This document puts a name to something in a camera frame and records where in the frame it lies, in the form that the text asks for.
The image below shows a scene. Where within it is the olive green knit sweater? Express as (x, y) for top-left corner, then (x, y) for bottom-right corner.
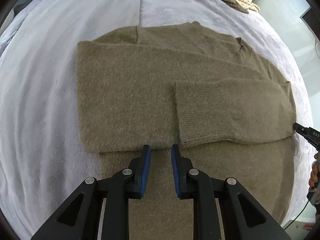
(76, 22), (296, 239)

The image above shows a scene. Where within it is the smooth lavender duvet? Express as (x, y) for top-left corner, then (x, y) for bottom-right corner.
(1, 0), (140, 239)

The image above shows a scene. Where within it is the lavender embossed bed blanket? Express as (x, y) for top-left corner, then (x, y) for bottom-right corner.
(140, 0), (315, 225)

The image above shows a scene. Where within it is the person right hand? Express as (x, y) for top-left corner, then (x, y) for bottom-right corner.
(309, 152), (319, 187)

